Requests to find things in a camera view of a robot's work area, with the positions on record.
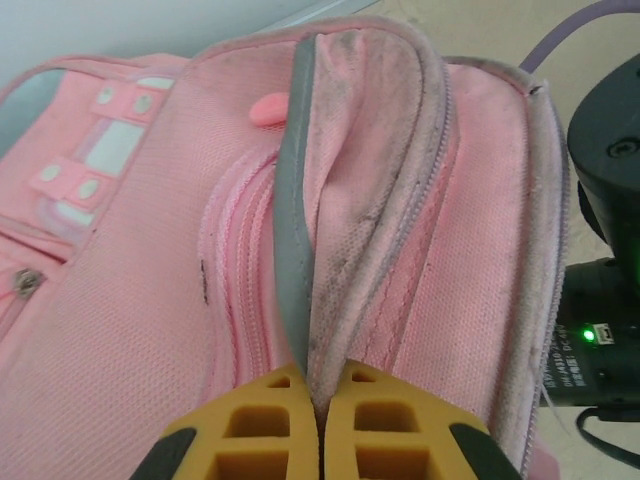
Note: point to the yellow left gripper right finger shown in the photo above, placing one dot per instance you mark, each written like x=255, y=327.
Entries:
x=435, y=435

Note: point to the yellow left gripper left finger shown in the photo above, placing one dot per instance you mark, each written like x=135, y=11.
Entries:
x=210, y=435

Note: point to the pink student backpack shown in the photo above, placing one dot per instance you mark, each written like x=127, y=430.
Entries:
x=150, y=300

